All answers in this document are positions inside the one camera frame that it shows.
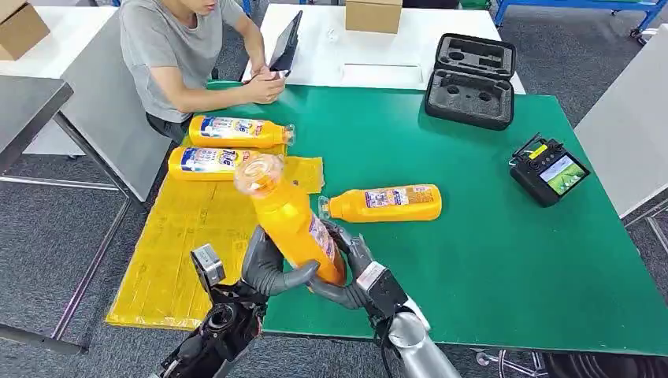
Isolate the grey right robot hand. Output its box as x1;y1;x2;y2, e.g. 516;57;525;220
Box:
307;219;374;311

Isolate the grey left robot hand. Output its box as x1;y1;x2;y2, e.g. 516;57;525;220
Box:
240;225;321;298

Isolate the orange detergent bottle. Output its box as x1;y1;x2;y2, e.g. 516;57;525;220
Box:
233;154;347;287
188;115;296;150
317;183;443;224
168;146;262;182

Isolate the yellow plastic sheet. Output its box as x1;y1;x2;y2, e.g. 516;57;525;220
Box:
105;136;325;331

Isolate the green table mat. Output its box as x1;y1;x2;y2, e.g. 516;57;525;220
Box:
206;80;668;358

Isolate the chrome chair base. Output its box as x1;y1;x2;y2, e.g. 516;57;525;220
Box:
474;348;549;378

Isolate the white flat sheet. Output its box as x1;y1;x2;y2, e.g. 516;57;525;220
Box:
341;62;424;87

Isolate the open black foam case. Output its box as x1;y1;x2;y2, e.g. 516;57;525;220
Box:
424;32;518;132

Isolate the black remote controller with screen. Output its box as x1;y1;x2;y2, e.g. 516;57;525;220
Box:
509;132;592;209

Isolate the pale grey table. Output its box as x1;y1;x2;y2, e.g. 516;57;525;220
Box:
23;10;173;203

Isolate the dark tablet in case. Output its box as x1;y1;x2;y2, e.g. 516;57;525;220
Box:
267;10;304;74

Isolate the person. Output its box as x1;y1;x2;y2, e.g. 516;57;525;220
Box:
118;0;287;144

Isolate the closed cardboard box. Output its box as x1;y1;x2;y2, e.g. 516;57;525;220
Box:
344;0;403;35

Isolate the dark grey metal table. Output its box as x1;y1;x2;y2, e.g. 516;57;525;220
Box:
0;75;150;357

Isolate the white side table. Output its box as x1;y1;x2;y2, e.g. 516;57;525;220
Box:
0;6;120;80

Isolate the light grey table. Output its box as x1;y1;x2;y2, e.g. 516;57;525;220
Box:
573;23;668;219

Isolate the blue metal rack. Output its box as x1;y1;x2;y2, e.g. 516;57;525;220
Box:
492;0;668;40

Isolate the open cardboard box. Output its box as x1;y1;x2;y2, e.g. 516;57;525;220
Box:
0;0;52;61

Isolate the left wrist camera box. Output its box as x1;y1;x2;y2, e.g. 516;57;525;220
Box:
190;243;226;293

